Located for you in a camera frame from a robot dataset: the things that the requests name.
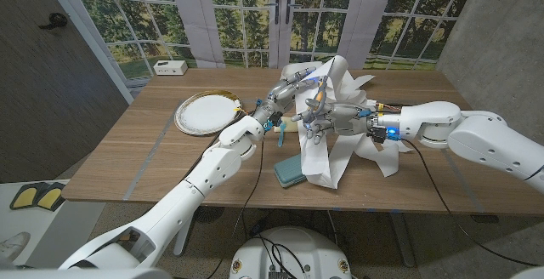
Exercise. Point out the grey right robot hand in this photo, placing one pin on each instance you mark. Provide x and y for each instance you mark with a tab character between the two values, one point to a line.
336	117

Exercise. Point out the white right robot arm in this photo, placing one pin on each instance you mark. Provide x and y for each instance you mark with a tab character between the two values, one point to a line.
467	134

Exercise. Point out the teal soapbox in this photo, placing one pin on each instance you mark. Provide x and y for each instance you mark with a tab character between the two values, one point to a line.
289	172

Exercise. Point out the white sneaker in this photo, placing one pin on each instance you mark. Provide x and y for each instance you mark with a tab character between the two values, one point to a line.
13	245

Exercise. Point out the white receipt paper strip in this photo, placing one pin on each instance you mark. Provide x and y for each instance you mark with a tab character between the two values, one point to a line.
314	164

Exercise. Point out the white robot torso base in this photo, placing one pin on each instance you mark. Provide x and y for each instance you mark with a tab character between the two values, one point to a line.
297	249

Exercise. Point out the blue plastic fork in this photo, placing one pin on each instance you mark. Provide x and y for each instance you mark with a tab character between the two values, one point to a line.
281	136

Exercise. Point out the grey orange scissors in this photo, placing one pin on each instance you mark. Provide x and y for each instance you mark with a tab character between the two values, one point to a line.
321	96

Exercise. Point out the printed window backdrop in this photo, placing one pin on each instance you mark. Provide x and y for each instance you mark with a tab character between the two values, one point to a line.
140	24

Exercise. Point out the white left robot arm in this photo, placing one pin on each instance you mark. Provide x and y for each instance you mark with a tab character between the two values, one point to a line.
191	185

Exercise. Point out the grey table leg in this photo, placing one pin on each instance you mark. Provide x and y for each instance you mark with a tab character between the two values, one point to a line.
401	240

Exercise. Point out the yellow black foot pad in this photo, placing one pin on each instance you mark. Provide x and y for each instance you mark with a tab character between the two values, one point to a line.
55	196
25	196

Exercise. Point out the white power box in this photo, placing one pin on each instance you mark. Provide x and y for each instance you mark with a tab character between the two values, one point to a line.
170	67

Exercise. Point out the gold rimmed paper plate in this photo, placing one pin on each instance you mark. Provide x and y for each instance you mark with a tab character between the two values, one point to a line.
204	113

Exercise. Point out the white table leg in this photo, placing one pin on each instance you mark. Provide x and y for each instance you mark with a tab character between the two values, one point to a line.
183	240

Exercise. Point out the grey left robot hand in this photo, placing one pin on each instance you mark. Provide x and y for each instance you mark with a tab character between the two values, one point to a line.
285	94

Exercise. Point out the dark round floor fan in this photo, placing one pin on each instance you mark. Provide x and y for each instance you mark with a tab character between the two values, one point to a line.
210	214

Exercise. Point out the yellow sponge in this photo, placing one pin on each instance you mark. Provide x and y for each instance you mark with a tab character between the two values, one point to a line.
291	123

